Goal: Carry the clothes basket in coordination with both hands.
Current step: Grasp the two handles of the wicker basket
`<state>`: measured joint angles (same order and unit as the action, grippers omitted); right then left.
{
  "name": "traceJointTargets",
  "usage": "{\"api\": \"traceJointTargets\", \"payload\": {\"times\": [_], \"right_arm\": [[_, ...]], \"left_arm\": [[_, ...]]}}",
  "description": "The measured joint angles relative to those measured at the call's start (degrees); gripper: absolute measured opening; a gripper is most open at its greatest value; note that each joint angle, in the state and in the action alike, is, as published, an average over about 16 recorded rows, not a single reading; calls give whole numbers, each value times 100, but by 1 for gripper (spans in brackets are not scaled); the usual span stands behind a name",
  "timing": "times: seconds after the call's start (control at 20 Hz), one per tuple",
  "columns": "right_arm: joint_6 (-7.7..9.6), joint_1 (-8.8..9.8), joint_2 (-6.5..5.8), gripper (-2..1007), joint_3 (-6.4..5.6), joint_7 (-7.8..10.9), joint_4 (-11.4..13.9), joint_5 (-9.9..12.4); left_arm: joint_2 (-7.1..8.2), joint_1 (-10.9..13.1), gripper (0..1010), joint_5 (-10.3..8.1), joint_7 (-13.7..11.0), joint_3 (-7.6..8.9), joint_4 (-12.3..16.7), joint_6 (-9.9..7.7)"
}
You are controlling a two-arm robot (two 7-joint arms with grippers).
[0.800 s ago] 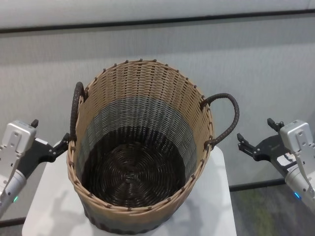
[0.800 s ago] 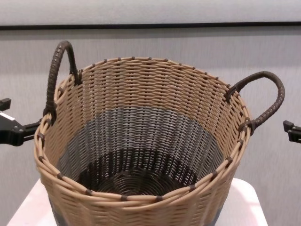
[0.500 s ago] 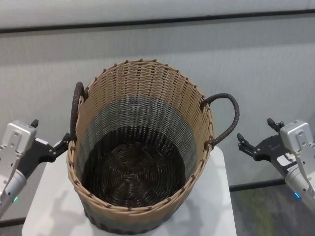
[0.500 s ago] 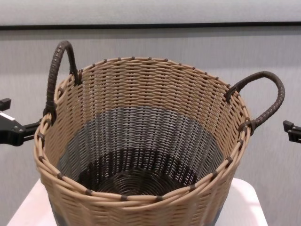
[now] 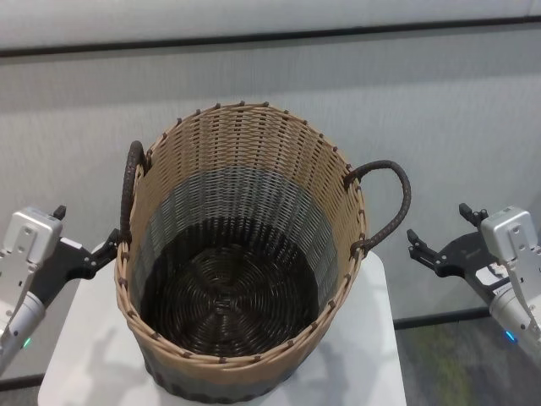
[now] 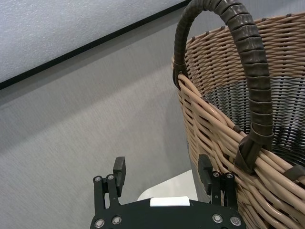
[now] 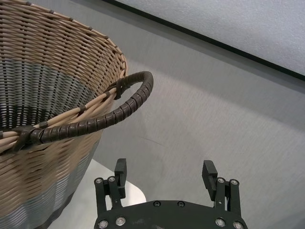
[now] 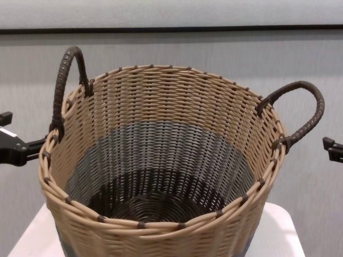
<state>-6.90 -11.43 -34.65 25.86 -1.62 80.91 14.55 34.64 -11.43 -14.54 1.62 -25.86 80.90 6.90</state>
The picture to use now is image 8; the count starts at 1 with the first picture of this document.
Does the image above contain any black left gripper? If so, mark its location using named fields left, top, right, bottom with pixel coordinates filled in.
left=0, top=112, right=54, bottom=167

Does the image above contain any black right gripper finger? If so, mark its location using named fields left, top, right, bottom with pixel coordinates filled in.
left=322, top=136, right=343, bottom=164

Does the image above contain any woven tan grey laundry basket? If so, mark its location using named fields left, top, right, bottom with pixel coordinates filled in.
left=38, top=46, right=325, bottom=257

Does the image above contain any white square pedestal table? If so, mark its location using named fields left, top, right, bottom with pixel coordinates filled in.
left=8, top=202, right=306, bottom=257

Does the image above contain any black whiteboard tray rail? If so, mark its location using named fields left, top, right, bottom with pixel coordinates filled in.
left=0, top=24, right=343, bottom=35

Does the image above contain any white wall whiteboard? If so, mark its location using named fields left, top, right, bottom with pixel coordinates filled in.
left=0, top=0, right=343, bottom=29

